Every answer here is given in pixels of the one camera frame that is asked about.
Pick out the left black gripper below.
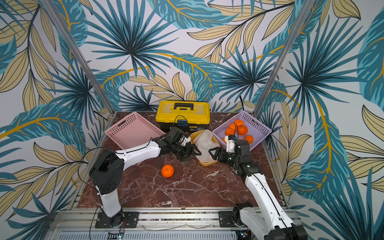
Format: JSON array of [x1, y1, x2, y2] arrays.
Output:
[[171, 142, 203, 163]]

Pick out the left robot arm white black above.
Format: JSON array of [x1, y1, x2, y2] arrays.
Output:
[[89, 127, 202, 226]]

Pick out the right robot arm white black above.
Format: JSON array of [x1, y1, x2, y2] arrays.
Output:
[[209, 140, 308, 240]]

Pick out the yellow oval tray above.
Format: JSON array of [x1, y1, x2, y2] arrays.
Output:
[[188, 129, 221, 167]]

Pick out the yellow black toolbox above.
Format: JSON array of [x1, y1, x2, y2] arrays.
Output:
[[156, 101, 210, 132]]

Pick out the purple plastic basket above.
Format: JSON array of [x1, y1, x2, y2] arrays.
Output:
[[212, 111, 272, 151]]

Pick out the pink plastic basket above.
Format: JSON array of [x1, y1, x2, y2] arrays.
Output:
[[105, 112, 165, 150]]

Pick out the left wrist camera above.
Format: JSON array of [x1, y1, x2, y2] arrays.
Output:
[[173, 133, 191, 147]]

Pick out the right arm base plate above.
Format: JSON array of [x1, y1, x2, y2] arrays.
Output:
[[219, 208, 264, 228]]

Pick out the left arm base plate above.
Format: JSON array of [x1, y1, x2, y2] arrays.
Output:
[[95, 211, 139, 229]]

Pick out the front aluminium rail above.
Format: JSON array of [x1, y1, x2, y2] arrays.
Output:
[[44, 206, 307, 240]]

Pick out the right aluminium frame post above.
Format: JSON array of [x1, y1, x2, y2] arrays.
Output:
[[253, 0, 315, 118]]

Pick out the aluminium frame post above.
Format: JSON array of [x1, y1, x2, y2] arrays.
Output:
[[253, 0, 315, 118], [41, 0, 115, 115]]

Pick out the left aluminium frame post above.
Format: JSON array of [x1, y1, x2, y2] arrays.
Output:
[[41, 0, 115, 115]]

